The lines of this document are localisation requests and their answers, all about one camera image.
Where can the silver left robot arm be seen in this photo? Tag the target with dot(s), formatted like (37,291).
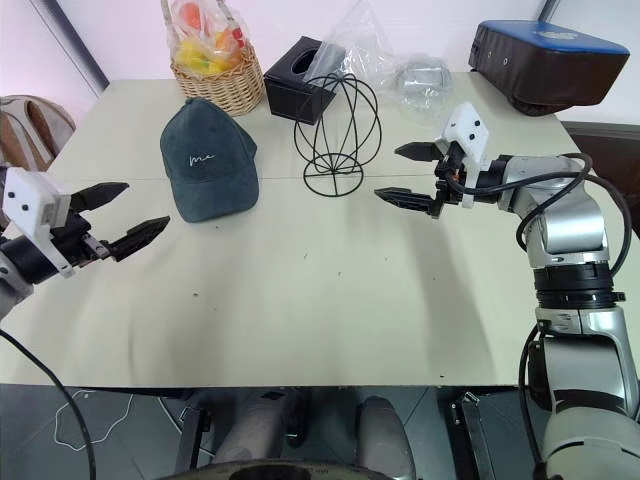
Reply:
(20,260)

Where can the plastic bag of fruit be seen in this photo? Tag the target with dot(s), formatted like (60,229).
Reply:
(210,40)

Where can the wicker basket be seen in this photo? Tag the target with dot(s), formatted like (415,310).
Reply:
(222,87)

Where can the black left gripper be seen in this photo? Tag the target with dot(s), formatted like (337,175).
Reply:
(75,235)

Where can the dark green baseball cap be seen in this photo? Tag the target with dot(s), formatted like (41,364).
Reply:
(212,165)

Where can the clear plastic container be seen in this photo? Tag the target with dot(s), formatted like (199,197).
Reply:
(422,80)

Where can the grey rounded robot leg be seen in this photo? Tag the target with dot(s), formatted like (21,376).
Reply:
(252,430)
(382,435)

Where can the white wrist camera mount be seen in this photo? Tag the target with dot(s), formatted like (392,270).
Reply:
(30,200)
(470,131)

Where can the metal table leg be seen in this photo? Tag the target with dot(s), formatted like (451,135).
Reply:
(190,440)
(472,435)

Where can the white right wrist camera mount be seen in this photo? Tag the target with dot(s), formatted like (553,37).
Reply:
(470,131)

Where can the dark brown furniture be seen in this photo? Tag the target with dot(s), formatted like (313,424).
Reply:
(607,142)

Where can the beige chair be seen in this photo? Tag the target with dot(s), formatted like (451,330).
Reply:
(30,130)

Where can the dark rounded robot torso rim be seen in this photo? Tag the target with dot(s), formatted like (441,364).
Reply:
(280,471)

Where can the black tissue box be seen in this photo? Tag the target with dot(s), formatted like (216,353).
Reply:
(287,85)

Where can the clear plastic bag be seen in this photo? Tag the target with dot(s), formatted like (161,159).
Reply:
(357,40)

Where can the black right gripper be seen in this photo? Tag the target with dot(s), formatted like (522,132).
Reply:
(447,180)

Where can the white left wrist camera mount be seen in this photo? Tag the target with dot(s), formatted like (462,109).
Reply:
(30,200)

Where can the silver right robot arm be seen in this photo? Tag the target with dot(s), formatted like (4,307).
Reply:
(575,230)

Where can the blue and black padded case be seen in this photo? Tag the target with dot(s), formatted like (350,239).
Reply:
(545,65)

